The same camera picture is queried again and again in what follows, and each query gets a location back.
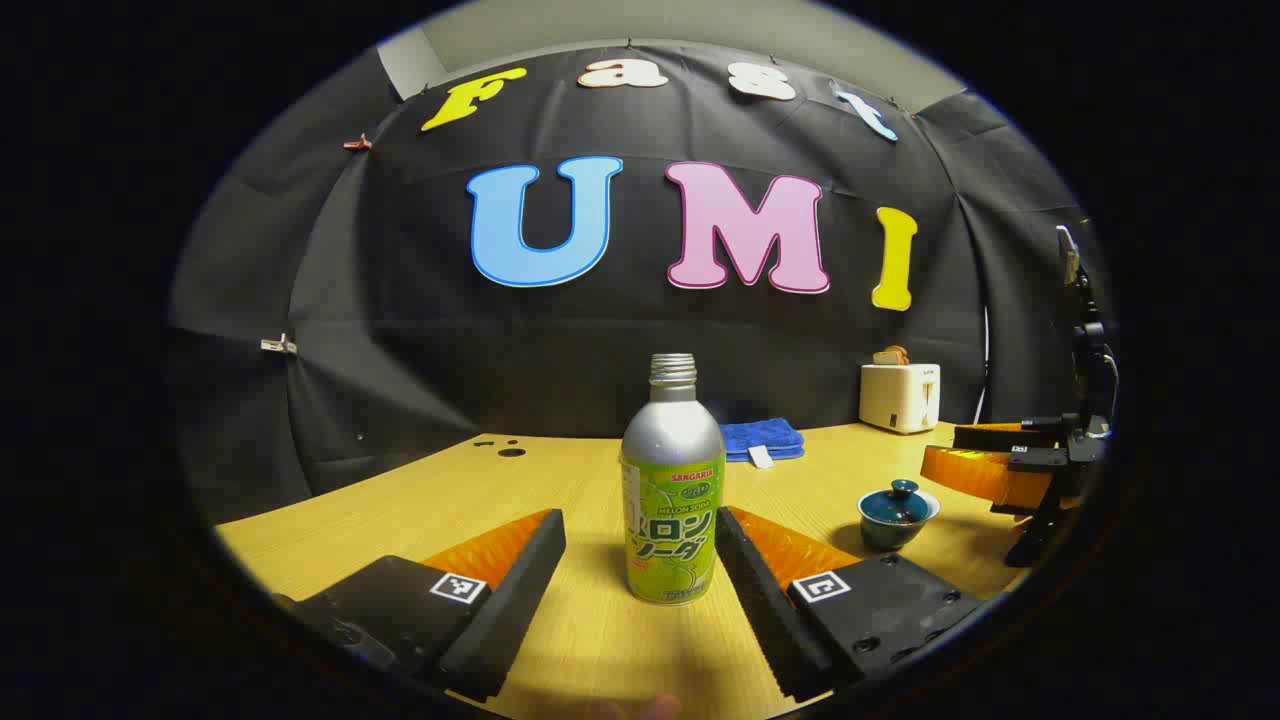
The metal cloth clip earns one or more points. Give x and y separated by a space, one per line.
278 346

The blue folded towel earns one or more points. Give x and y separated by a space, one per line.
760 437

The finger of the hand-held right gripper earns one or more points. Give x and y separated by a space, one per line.
1000 437
985 475

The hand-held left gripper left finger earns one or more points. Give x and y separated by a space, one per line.
520 590

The black backdrop cloth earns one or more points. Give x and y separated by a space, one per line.
400 330

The white-rimmed ceramic teacup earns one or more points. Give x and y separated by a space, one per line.
890 535

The silver green water bottle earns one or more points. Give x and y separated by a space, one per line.
672 440

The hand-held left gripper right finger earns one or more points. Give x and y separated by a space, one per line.
755 600

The toast slice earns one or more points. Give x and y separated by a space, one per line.
890 356

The white toaster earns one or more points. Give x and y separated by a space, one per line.
895 400

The red cloth clip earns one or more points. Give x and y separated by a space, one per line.
357 143

